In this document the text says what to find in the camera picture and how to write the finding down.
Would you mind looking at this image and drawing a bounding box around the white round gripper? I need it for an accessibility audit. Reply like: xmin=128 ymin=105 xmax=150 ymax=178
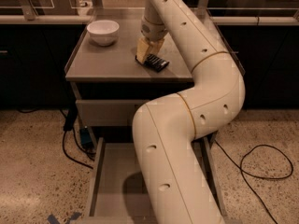
xmin=136 ymin=0 xmax=167 ymax=63

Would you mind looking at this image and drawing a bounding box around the dark blue snack bar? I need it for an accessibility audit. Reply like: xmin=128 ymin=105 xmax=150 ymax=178
xmin=136 ymin=54 xmax=169 ymax=73

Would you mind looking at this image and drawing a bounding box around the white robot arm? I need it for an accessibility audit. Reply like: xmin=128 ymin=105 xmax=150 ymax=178
xmin=133 ymin=0 xmax=245 ymax=224

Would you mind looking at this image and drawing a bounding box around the grey drawer cabinet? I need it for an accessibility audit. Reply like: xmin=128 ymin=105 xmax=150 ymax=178
xmin=64 ymin=7 xmax=246 ymax=147

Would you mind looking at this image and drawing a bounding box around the closed grey upper drawer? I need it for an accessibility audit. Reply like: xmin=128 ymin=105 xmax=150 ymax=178
xmin=76 ymin=100 xmax=146 ymax=126

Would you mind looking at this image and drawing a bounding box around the open grey lower drawer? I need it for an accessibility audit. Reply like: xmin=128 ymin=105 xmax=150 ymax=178
xmin=75 ymin=136 xmax=243 ymax=224

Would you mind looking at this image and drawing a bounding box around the white ceramic bowl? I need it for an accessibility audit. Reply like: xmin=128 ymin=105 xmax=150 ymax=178
xmin=87 ymin=20 xmax=120 ymax=46

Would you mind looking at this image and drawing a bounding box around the blue power adapter box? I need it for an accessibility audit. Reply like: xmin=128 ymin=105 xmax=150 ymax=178
xmin=79 ymin=128 xmax=93 ymax=148

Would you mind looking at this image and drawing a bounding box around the black floor cable left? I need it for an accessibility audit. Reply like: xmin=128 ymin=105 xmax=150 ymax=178
xmin=59 ymin=108 xmax=97 ymax=170

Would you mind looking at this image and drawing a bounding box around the black floor cable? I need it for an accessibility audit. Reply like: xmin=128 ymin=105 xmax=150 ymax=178
xmin=214 ymin=139 xmax=294 ymax=224
xmin=59 ymin=108 xmax=97 ymax=170

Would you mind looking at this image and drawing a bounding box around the black floor cable right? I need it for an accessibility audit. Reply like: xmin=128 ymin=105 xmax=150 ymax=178
xmin=214 ymin=139 xmax=294 ymax=224

